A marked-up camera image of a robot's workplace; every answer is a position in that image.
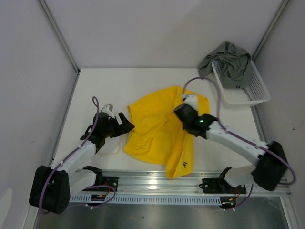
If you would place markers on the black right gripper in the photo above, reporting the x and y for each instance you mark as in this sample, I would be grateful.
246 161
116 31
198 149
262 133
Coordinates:
195 109

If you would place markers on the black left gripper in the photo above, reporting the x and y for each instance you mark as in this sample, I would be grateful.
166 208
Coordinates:
125 128

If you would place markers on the yellow shorts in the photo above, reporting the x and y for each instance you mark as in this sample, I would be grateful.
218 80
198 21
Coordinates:
158 136

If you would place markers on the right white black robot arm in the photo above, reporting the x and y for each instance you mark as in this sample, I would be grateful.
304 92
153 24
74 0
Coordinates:
268 161

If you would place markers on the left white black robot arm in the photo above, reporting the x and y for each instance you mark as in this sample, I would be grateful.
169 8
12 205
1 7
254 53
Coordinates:
53 186

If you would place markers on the grey shorts in basket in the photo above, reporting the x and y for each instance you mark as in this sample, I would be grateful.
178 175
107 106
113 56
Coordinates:
236 70

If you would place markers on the white plastic basket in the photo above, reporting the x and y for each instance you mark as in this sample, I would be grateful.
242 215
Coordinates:
253 94

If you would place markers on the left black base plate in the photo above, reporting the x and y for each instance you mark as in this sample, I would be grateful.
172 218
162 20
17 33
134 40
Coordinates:
107 181

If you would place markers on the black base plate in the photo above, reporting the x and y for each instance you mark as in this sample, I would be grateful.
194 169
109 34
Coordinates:
107 181
214 186

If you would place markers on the aluminium mounting rail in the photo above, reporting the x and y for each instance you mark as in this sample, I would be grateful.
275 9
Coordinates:
156 183

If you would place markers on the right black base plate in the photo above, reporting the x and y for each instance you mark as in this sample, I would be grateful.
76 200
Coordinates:
214 186

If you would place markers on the white slotted cable duct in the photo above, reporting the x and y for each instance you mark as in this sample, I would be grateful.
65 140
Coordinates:
146 199

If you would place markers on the left aluminium frame post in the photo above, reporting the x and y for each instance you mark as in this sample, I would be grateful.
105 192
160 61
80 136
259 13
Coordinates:
58 34

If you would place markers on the aluminium frame post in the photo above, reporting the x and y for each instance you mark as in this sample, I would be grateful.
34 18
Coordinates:
58 34
271 27

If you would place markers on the right aluminium frame post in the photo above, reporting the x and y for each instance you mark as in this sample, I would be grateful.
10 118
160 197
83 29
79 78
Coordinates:
271 27

